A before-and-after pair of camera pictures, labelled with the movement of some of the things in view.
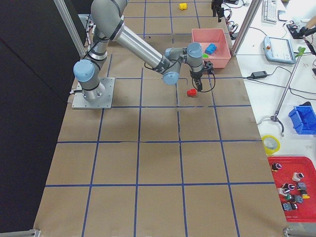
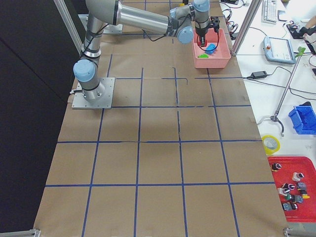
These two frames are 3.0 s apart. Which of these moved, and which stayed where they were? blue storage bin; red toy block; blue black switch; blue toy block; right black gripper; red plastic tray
Moved: right black gripper; red toy block
Stayed: blue black switch; blue toy block; red plastic tray; blue storage bin
